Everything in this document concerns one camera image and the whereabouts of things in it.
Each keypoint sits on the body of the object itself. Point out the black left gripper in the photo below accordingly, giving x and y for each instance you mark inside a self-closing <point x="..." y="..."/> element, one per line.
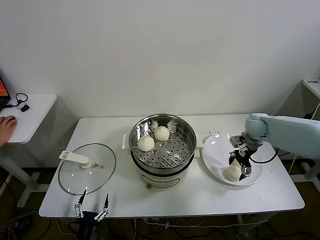
<point x="88" y="217"/>

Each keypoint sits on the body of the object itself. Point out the white desk with grey foot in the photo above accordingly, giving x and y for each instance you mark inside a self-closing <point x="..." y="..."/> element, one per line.
<point x="312" y="87"/>

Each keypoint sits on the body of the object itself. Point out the grey table leg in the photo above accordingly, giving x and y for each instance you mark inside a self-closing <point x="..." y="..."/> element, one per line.
<point x="242" y="222"/>

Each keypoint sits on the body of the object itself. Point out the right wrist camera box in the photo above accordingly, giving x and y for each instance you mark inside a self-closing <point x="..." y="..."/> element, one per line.
<point x="236" y="141"/>

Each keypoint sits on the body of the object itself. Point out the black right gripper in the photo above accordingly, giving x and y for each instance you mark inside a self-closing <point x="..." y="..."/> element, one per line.
<point x="244" y="156"/>

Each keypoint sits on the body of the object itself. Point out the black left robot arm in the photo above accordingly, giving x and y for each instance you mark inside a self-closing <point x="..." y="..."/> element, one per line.
<point x="85" y="233"/>

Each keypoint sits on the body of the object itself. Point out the perforated steel steamer basket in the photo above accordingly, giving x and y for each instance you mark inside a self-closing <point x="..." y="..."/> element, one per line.
<point x="175" y="152"/>

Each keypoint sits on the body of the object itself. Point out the small black device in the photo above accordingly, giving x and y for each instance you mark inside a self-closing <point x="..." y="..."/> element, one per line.
<point x="25" y="108"/>

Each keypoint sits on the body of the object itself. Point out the white steamed baozi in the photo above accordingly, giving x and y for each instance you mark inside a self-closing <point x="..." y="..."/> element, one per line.
<point x="161" y="133"/>
<point x="146" y="143"/>
<point x="232" y="173"/>
<point x="235" y="163"/>

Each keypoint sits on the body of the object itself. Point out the white side table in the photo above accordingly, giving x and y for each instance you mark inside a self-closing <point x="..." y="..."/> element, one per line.
<point x="37" y="112"/>

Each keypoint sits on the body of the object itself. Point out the white electric cooker base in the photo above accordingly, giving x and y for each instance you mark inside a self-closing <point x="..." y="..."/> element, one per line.
<point x="160" y="181"/>

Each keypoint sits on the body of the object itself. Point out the bare person hand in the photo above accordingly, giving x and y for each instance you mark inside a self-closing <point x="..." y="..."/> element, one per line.
<point x="6" y="130"/>

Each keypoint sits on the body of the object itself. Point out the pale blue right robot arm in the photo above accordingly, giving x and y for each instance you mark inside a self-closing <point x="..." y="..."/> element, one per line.
<point x="295" y="135"/>

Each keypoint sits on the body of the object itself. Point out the black computer mouse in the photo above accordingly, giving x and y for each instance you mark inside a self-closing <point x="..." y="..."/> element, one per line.
<point x="13" y="118"/>

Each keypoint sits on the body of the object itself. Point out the white round plate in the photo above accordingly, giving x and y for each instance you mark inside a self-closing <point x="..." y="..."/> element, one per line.
<point x="217" y="152"/>

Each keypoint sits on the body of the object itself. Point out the black neckband earphones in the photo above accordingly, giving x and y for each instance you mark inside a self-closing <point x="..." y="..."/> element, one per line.
<point x="18" y="101"/>

